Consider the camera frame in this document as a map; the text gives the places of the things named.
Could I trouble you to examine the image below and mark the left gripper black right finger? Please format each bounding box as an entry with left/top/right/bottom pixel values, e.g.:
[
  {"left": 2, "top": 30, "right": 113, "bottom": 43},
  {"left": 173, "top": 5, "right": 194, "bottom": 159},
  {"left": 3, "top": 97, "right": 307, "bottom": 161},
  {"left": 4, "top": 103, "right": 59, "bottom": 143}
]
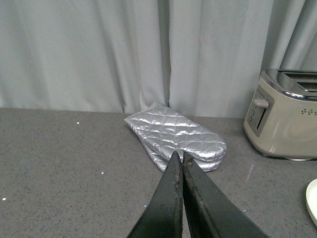
[{"left": 183, "top": 152, "right": 268, "bottom": 238}]

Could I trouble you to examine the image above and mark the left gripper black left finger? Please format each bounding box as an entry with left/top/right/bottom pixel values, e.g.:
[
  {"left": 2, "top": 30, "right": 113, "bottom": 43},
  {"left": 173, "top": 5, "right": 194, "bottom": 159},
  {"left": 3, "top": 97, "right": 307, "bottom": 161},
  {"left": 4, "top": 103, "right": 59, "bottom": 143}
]
[{"left": 128, "top": 151, "right": 183, "bottom": 238}]

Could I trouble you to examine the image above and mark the beige two-slot toaster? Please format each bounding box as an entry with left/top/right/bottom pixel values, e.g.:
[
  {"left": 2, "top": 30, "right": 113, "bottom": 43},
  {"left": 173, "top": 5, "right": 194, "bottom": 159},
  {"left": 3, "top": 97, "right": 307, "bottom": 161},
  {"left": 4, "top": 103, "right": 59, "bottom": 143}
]
[{"left": 243, "top": 69, "right": 317, "bottom": 161}]

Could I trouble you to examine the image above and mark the silver quilted oven mitt top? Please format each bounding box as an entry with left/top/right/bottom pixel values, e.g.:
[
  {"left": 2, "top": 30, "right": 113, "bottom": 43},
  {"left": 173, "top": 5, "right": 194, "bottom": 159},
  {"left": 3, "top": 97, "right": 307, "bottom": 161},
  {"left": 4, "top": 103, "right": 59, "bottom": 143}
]
[{"left": 125, "top": 105, "right": 227, "bottom": 164}]

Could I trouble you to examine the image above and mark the white round plate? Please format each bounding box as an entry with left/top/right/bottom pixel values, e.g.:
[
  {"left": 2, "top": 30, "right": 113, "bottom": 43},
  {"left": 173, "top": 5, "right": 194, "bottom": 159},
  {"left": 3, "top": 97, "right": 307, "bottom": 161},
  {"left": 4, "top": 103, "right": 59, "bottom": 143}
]
[{"left": 306, "top": 179, "right": 317, "bottom": 226}]

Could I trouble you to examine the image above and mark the light grey curtain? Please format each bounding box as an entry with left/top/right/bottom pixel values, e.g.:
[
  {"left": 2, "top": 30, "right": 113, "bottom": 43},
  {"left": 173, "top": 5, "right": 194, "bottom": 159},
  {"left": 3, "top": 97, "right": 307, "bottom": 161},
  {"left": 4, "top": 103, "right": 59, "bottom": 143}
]
[{"left": 0, "top": 0, "right": 317, "bottom": 118}]

